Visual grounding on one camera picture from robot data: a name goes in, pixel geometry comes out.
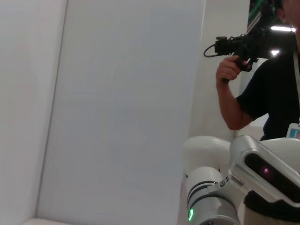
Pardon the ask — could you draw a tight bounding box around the person's right hand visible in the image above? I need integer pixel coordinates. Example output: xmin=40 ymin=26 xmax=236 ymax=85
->
xmin=215 ymin=56 xmax=248 ymax=83

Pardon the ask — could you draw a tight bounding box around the black teleoperation handle device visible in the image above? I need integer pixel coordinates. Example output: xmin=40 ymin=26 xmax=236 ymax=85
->
xmin=203 ymin=23 xmax=296 ymax=83

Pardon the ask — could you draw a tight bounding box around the person's bare right forearm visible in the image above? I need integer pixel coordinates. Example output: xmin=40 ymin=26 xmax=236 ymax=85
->
xmin=216 ymin=78 xmax=269 ymax=131

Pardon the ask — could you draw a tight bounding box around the person in black shirt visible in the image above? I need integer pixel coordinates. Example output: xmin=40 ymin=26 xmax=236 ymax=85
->
xmin=235 ymin=0 xmax=300 ymax=141

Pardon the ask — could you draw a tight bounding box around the dark panel with green stripes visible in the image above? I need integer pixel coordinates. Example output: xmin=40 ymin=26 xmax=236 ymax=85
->
xmin=247 ymin=0 xmax=283 ymax=32

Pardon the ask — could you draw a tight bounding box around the white ID badge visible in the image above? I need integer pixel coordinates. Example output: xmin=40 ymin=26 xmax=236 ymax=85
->
xmin=287 ymin=123 xmax=300 ymax=140

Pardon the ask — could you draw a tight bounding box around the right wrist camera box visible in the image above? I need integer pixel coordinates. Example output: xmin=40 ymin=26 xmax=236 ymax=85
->
xmin=229 ymin=135 xmax=300 ymax=222

